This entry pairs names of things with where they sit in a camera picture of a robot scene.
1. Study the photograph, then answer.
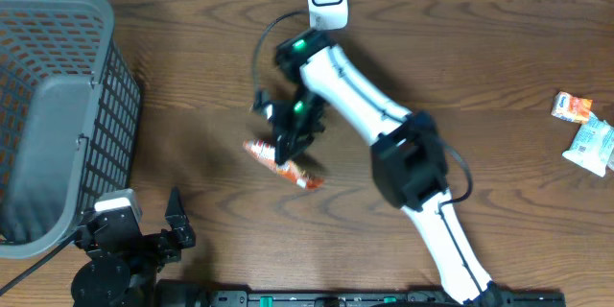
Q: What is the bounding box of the orange chocolate bar wrapper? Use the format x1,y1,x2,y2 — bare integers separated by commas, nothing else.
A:
243,139,324,190

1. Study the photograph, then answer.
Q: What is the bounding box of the small orange snack packet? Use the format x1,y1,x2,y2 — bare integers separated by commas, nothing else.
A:
551,91,593,124

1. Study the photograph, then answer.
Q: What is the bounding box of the mint green tissue pack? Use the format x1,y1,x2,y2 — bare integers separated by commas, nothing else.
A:
562,112,613,177

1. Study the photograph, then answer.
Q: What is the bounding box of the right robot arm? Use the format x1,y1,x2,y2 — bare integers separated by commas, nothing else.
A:
268,29,502,306

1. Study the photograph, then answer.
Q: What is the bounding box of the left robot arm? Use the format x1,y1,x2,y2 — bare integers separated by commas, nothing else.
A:
71,187,196,307

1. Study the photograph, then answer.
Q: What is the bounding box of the grey plastic basket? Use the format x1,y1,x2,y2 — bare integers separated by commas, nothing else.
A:
1,0,142,259

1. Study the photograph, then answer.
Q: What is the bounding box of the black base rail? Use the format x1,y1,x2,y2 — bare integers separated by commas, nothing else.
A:
153,280,566,307

